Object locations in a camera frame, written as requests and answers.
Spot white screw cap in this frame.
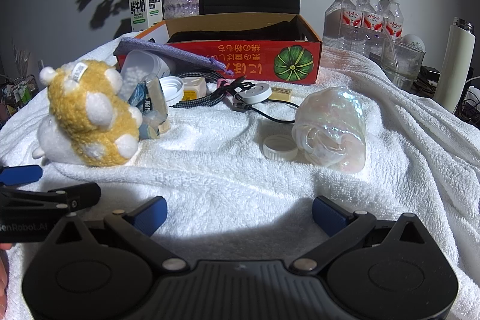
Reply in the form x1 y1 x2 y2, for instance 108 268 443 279
262 135 298 162

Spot iridescent shell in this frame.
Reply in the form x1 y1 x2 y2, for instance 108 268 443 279
291 87 366 174

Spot yellow white plush toy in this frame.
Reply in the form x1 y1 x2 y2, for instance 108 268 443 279
32 59 143 166

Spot small yellow labelled box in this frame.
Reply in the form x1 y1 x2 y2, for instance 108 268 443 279
269 87 292 101

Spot cream square case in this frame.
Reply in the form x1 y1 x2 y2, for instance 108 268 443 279
181 76 207 101

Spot white round charger with cable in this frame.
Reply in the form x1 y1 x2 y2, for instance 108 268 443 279
232 82 299 124

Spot black braided cable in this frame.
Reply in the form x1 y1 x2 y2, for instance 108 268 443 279
172 70 247 109

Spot cotton swab plastic box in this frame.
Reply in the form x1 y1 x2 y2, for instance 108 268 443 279
119 49 176 99

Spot purple cloth pouch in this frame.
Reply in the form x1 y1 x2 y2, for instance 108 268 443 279
113 37 234 76

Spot white jar lid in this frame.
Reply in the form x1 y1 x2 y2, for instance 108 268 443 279
160 76 185 106

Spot person left hand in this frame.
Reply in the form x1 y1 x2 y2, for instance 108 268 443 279
0 244 12 319

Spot white terry towel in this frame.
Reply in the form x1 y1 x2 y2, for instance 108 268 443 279
0 36 480 320

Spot clear glass cup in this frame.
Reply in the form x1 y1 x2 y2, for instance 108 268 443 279
381 39 425 91

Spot red orange cardboard box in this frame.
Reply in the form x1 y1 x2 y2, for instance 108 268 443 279
130 13 323 85

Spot white thermos bottle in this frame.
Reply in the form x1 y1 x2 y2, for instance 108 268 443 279
433 17 476 113

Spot white round lamp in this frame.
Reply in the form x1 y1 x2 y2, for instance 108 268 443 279
400 34 425 52

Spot water bottle pack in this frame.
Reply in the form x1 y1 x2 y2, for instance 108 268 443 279
323 0 404 58

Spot white green milk carton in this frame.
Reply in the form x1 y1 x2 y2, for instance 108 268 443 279
128 0 163 32

